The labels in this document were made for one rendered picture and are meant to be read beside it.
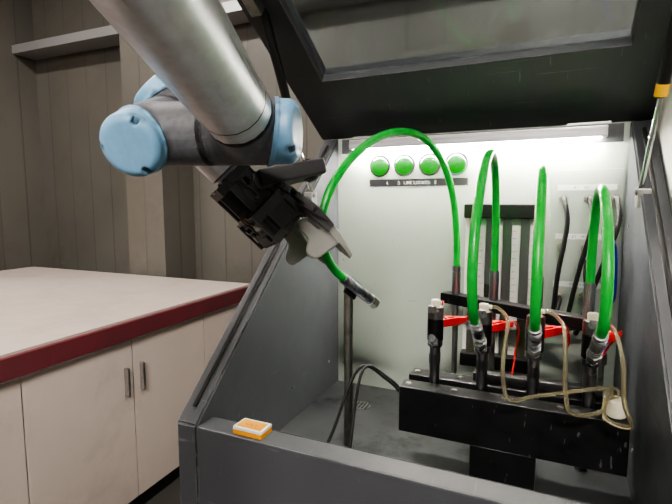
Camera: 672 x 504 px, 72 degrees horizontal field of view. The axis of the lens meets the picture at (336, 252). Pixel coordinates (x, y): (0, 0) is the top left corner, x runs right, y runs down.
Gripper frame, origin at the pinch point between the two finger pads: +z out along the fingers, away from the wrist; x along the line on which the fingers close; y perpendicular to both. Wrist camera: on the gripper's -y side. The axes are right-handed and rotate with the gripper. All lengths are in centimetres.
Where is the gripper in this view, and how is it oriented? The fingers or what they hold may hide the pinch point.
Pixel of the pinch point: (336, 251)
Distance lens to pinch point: 73.4
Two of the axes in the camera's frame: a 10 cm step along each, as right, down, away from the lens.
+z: 6.8, 6.8, 2.8
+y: -5.5, 7.2, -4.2
